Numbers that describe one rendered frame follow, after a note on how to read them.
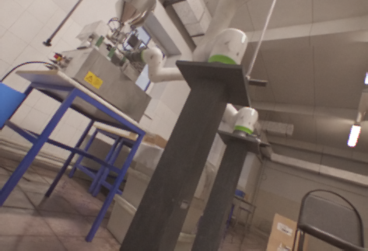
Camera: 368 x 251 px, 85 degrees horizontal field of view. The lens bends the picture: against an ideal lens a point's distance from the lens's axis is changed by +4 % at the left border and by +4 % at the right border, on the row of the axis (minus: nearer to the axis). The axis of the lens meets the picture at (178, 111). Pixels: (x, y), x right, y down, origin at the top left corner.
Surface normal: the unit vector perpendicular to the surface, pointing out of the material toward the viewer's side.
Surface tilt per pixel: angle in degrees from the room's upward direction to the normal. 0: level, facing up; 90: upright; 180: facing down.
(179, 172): 90
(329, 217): 77
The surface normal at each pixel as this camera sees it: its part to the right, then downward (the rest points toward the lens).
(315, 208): -0.17, -0.61
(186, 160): -0.39, -0.46
